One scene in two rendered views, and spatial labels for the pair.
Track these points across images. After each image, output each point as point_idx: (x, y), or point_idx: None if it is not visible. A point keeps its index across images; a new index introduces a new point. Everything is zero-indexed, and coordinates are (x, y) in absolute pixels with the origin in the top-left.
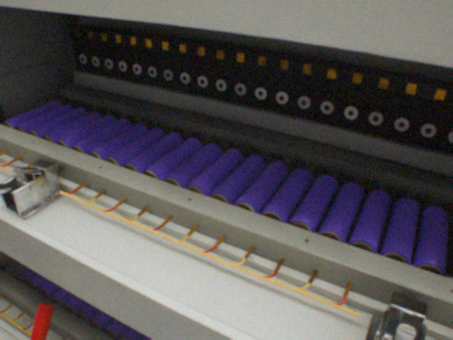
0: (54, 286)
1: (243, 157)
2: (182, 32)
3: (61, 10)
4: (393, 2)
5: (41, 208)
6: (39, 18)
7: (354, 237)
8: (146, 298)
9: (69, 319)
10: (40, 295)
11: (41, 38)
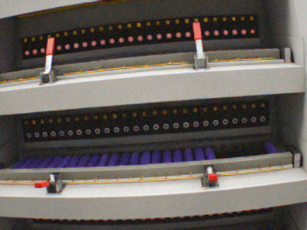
0: None
1: None
2: (77, 112)
3: (66, 108)
4: (177, 87)
5: (62, 190)
6: (5, 119)
7: (186, 161)
8: (128, 197)
9: None
10: None
11: (7, 129)
